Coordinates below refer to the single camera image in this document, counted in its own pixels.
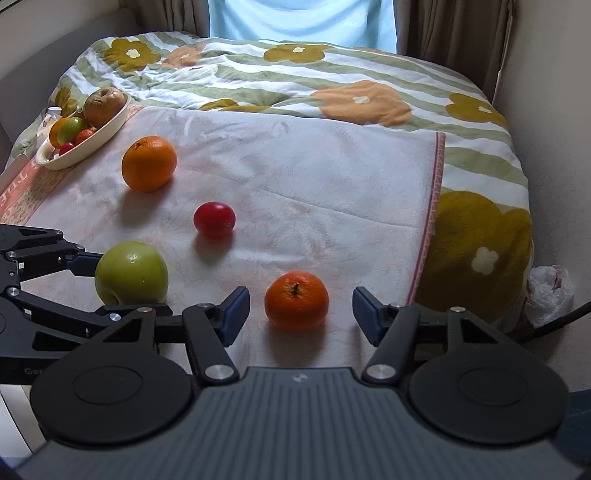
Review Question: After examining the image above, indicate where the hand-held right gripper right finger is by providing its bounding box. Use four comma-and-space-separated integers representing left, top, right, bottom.
352, 286, 532, 384

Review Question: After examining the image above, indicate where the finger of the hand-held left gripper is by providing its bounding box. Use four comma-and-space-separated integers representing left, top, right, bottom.
0, 225, 103, 281
0, 287, 174, 352

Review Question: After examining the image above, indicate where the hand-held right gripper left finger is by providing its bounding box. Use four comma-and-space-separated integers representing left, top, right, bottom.
55, 286, 251, 388

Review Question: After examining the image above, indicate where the green apple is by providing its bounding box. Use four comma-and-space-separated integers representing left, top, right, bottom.
95, 241, 170, 306
58, 117, 88, 143

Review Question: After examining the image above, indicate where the cream oval tray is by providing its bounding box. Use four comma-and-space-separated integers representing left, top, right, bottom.
35, 90, 132, 171

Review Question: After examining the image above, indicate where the wrinkled brown apple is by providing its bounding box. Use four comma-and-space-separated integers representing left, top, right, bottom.
83, 87, 126, 130

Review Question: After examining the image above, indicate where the white towel pink border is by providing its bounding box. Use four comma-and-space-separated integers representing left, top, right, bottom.
0, 104, 446, 370

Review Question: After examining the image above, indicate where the white plastic bag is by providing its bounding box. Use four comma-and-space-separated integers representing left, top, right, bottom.
525, 264, 577, 329

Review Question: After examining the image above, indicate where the floral striped blanket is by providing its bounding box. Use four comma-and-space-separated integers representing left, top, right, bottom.
9, 31, 534, 333

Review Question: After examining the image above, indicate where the brown curtain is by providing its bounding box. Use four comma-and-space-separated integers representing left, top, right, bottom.
117, 0, 211, 38
394, 0, 515, 107

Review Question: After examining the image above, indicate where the light blue curtain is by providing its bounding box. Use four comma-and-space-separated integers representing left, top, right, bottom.
208, 0, 399, 51

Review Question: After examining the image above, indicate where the black cable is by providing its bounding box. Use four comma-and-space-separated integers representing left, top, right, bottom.
512, 302, 591, 344

